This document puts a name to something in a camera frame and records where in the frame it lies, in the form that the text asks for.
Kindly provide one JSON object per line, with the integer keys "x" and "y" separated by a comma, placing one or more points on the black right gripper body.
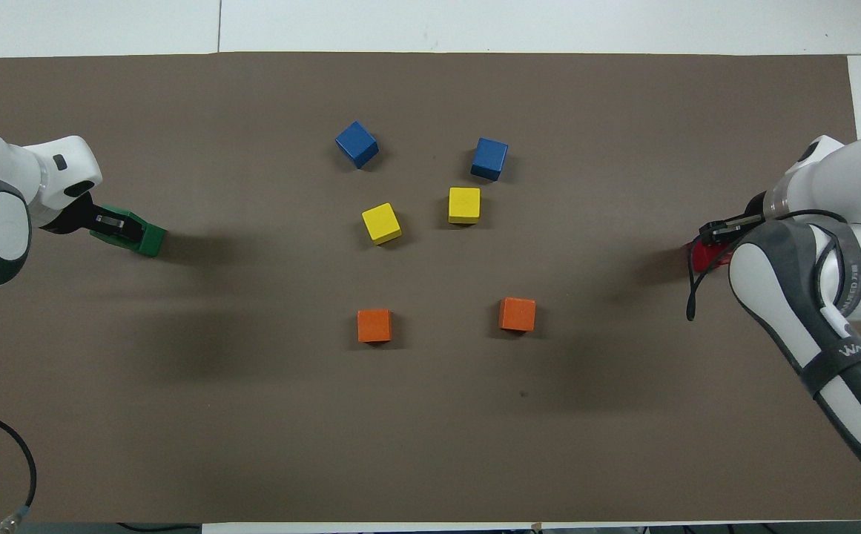
{"x": 756, "y": 208}

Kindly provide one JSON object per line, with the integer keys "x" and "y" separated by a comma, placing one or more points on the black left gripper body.
{"x": 74, "y": 215}

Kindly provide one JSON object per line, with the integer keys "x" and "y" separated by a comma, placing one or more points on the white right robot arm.
{"x": 860, "y": 178}

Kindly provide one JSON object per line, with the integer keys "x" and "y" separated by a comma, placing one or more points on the orange wooden cube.
{"x": 374, "y": 325}
{"x": 517, "y": 314}

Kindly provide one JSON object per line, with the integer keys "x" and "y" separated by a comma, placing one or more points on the blue wooden cube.
{"x": 489, "y": 159}
{"x": 357, "y": 144}

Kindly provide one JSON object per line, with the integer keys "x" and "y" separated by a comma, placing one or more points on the yellow wooden cube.
{"x": 464, "y": 205}
{"x": 381, "y": 223}

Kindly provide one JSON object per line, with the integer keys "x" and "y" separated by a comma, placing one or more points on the brown table mat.
{"x": 430, "y": 430}

